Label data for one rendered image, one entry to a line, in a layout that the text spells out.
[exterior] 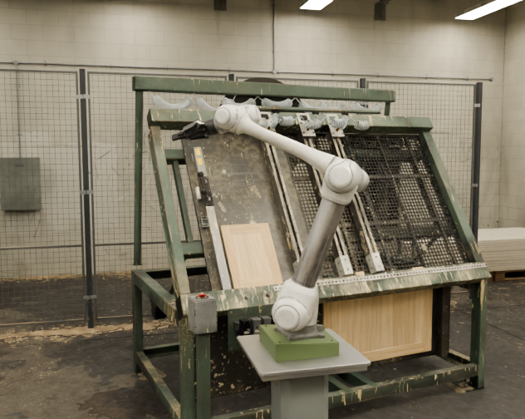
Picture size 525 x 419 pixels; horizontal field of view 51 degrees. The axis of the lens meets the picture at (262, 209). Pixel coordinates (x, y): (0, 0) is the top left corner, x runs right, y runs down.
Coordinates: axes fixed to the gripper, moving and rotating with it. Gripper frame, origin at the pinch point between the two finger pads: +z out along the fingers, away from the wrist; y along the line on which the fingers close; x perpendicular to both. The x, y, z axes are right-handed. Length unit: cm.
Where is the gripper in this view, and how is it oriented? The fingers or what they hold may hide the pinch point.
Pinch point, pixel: (179, 135)
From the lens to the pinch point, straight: 269.8
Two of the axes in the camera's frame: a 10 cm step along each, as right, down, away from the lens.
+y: 3.8, 4.7, 8.0
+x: -0.3, -8.6, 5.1
